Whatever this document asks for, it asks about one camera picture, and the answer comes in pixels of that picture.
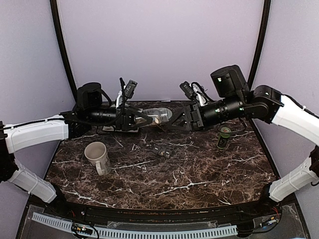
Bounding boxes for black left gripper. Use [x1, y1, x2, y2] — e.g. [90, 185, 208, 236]
[87, 105, 153, 131]

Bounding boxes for clear bottle yellow capsules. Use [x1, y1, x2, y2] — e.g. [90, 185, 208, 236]
[142, 108, 172, 126]

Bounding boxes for clear weekly pill organizer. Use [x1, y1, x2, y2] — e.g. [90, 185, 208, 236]
[153, 145, 172, 158]

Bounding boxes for green lid pill bottle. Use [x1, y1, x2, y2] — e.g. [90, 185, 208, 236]
[217, 127, 231, 149]

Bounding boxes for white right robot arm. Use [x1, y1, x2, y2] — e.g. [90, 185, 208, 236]
[166, 65, 319, 216]

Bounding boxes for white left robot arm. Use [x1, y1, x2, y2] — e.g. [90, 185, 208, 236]
[0, 80, 153, 217]

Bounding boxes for square floral ceramic plate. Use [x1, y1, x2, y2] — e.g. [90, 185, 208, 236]
[102, 126, 139, 133]

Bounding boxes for beige ceramic mug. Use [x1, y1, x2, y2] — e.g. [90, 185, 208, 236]
[84, 141, 112, 176]

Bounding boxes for white slotted cable duct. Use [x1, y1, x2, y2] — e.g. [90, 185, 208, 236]
[31, 213, 238, 239]

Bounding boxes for black front rail base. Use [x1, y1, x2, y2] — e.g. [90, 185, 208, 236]
[16, 196, 310, 239]

